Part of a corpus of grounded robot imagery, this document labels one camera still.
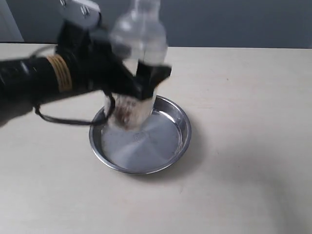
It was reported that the round stainless steel plate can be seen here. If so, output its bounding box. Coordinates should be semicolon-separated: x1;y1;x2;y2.
89;96;192;175

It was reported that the clear plastic bottle with grains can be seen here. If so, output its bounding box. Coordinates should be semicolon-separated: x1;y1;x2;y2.
108;0;168;127

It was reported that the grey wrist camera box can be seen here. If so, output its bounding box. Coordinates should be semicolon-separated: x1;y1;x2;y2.
59;0;101;29

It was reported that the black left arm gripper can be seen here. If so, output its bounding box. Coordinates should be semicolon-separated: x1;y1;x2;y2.
56;20;172;100

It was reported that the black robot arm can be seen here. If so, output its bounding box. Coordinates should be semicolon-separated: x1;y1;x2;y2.
0;20;172;126

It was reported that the black cable loop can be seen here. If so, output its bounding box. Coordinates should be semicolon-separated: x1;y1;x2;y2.
34;92;117;126

